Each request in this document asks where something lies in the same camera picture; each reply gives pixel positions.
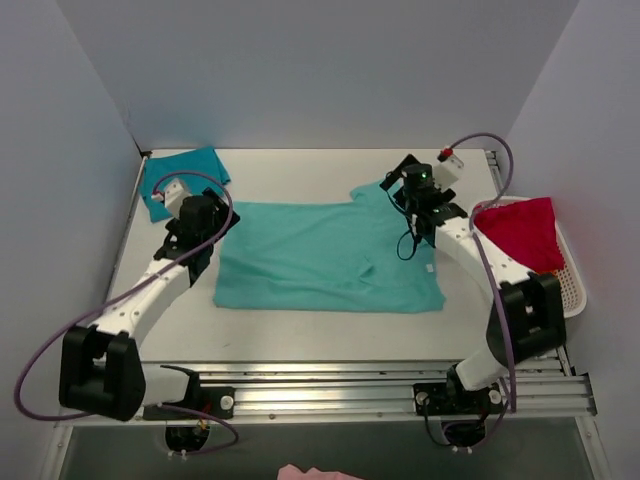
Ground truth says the mint green t-shirt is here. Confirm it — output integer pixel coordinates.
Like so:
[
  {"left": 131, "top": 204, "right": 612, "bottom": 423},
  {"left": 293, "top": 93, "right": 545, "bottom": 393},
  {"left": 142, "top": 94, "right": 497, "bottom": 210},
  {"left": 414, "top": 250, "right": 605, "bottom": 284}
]
[{"left": 213, "top": 183, "right": 446, "bottom": 314}]

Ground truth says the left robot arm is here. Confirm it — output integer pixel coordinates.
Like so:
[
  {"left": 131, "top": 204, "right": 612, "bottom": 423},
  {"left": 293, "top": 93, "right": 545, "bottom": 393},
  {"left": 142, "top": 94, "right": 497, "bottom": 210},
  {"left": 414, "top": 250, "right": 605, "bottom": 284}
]
[{"left": 59, "top": 180, "right": 240, "bottom": 421}]

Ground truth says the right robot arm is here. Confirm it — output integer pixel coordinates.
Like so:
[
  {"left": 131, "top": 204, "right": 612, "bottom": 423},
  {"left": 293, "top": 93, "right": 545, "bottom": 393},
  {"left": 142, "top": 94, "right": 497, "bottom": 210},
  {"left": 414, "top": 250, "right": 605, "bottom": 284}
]
[{"left": 380, "top": 154, "right": 567, "bottom": 413}]

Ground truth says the folded teal t-shirt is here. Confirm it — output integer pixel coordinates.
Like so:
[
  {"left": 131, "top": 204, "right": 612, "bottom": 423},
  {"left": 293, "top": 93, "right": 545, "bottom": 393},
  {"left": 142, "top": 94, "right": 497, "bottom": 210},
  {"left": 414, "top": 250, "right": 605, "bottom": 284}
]
[{"left": 139, "top": 147, "right": 231, "bottom": 223}]

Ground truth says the white perforated plastic basket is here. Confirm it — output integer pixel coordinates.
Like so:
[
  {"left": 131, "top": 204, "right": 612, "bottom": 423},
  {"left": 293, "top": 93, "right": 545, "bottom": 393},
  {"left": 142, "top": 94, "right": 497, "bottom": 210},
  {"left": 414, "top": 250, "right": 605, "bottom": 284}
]
[{"left": 492, "top": 196, "right": 587, "bottom": 319}]

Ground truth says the magenta t-shirt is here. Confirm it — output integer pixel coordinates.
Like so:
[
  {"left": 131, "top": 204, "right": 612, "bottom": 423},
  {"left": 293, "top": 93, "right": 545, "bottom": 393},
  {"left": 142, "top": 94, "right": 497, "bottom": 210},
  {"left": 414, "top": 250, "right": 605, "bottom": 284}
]
[{"left": 474, "top": 197, "right": 565, "bottom": 272}]

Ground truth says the pink cloth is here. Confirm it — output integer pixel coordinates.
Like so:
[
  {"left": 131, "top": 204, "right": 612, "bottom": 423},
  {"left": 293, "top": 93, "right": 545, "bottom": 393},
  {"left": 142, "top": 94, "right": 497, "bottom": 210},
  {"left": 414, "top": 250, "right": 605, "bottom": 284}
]
[{"left": 276, "top": 464, "right": 360, "bottom": 480}]

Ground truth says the black thin cable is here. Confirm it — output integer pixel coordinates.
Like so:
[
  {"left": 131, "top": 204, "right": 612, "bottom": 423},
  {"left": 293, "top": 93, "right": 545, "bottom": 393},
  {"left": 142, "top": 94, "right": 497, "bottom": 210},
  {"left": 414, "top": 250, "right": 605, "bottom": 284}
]
[{"left": 396, "top": 214, "right": 424, "bottom": 262}]

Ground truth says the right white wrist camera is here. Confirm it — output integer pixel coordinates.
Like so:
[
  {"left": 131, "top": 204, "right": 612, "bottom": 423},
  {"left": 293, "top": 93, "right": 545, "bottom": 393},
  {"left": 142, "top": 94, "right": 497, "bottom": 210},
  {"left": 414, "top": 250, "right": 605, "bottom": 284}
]
[{"left": 432, "top": 147, "right": 465, "bottom": 190}]

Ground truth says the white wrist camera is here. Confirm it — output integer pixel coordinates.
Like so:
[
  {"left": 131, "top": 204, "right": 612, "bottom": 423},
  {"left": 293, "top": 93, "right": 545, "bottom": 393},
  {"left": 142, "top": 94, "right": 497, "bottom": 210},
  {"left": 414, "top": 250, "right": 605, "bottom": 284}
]
[
  {"left": 151, "top": 178, "right": 191, "bottom": 218},
  {"left": 432, "top": 147, "right": 465, "bottom": 190}
]

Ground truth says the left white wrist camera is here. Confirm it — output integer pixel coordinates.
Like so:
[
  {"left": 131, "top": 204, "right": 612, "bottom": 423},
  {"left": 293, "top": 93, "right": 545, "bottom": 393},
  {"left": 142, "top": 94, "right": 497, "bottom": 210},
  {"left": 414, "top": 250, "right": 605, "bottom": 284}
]
[{"left": 151, "top": 178, "right": 191, "bottom": 218}]

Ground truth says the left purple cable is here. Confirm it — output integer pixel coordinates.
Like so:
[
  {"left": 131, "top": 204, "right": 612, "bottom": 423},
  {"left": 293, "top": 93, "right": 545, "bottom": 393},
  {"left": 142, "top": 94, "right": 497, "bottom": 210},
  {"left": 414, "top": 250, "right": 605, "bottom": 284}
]
[{"left": 13, "top": 170, "right": 240, "bottom": 457}]

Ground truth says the purple cable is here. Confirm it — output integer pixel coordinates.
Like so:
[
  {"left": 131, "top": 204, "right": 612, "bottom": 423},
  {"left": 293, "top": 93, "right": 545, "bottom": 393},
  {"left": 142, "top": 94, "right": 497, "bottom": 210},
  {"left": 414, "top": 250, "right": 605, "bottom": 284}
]
[
  {"left": 13, "top": 170, "right": 240, "bottom": 457},
  {"left": 439, "top": 132, "right": 518, "bottom": 451}
]

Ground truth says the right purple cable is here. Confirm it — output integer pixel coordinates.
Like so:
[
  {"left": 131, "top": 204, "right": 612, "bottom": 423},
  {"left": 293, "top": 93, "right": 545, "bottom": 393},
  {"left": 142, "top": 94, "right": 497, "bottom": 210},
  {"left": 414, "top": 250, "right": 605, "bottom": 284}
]
[{"left": 439, "top": 132, "right": 518, "bottom": 451}]

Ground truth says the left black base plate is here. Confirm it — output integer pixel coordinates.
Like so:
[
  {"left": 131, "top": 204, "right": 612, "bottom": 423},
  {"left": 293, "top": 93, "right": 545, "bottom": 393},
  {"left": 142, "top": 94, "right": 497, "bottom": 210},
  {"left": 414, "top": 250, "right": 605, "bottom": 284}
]
[{"left": 142, "top": 386, "right": 236, "bottom": 421}]

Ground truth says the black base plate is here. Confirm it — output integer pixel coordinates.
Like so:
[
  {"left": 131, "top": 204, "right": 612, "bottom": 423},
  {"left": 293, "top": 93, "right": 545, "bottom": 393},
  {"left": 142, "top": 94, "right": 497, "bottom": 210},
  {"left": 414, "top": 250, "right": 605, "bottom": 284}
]
[
  {"left": 412, "top": 382, "right": 504, "bottom": 417},
  {"left": 142, "top": 386, "right": 236, "bottom": 421}
]

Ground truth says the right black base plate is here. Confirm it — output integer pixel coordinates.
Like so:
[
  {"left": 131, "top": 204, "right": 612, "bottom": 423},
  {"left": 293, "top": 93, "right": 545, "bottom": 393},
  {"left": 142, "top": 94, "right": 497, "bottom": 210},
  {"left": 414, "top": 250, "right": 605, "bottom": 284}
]
[{"left": 412, "top": 382, "right": 504, "bottom": 417}]

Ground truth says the aluminium rail frame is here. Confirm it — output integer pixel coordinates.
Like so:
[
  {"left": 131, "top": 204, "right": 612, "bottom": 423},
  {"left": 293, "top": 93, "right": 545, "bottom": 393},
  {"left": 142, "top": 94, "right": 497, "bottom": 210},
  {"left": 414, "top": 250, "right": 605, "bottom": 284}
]
[{"left": 55, "top": 150, "right": 599, "bottom": 428}]

